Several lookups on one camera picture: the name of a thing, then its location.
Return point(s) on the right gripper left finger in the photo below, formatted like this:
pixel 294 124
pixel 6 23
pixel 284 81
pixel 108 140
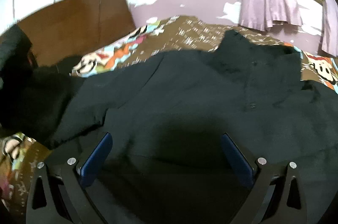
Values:
pixel 57 192

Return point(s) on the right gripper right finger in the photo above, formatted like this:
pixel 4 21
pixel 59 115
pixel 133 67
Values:
pixel 275 192

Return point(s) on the black shirt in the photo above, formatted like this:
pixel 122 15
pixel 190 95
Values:
pixel 167 116

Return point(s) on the pile of dark clothes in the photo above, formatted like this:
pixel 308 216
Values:
pixel 33 98

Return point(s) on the colourful cartoon bedspread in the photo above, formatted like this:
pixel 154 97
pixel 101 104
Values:
pixel 189 33

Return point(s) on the pink right curtain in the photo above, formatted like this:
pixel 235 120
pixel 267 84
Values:
pixel 329 37

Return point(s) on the wooden headboard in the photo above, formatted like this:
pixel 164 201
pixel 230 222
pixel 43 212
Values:
pixel 76 27

